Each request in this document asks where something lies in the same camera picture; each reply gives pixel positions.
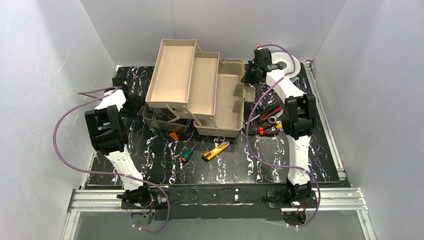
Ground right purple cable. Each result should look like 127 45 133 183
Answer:
245 43 322 229

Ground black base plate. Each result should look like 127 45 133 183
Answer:
116 183 319 221

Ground translucent brown beige tool box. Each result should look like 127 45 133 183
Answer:
142 39 256 138

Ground orange black pliers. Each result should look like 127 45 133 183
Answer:
243 121 283 137

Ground red black cutter tool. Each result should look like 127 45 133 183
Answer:
259 104 283 122

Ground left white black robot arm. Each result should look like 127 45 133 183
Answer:
84 76 152 208

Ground green stubby screwdriver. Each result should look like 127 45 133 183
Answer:
180 145 196 164

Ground white filament spool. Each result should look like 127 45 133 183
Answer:
271 51 302 79

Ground silver wrench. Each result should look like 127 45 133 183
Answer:
245 110 283 125

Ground orange black scraper tool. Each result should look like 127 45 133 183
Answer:
162 131 179 142

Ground black marbled table mat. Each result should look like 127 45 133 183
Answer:
86 66 342 187

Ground yellow black utility knife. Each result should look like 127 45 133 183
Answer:
201 141 230 162

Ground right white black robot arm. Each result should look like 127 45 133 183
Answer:
245 44 317 204

